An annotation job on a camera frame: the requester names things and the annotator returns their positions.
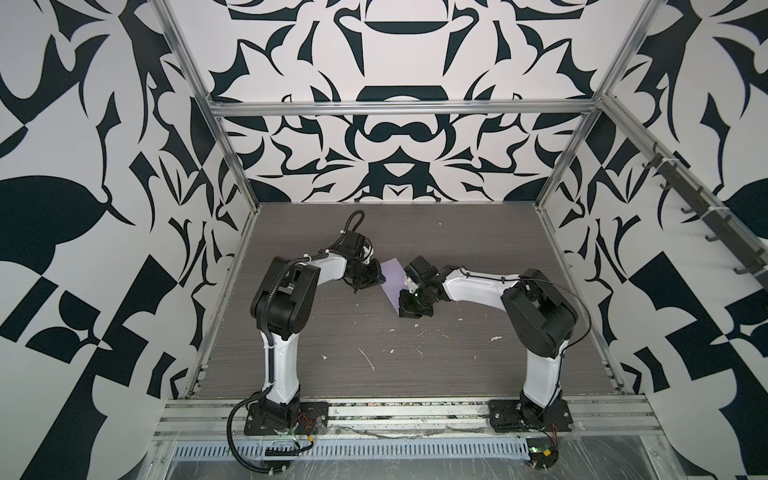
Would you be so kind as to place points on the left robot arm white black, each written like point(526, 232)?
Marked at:
point(283, 304)

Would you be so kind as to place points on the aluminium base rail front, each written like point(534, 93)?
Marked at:
point(388, 417)

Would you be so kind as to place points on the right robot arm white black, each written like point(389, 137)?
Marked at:
point(539, 312)

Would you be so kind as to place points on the aluminium frame corner post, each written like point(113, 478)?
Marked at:
point(627, 50)
point(180, 49)

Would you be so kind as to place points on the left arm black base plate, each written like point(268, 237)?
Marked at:
point(266, 417)

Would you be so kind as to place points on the aluminium frame corner post right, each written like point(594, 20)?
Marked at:
point(627, 50)

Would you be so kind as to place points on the small green circuit board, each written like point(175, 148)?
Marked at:
point(543, 454)

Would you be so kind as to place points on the lilac square paper sheet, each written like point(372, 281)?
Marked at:
point(394, 281)

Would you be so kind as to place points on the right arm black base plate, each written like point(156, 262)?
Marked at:
point(523, 415)

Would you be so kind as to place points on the aluminium horizontal back bar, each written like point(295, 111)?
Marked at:
point(400, 107)

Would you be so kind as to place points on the hook rail on right wall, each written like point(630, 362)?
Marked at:
point(701, 204)

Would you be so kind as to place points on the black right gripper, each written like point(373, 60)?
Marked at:
point(406, 311)

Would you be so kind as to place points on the aluminium frame corner post left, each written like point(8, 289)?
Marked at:
point(180, 49)

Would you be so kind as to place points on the white slotted cable duct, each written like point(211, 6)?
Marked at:
point(326, 449)

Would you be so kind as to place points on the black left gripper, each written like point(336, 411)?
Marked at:
point(376, 279)

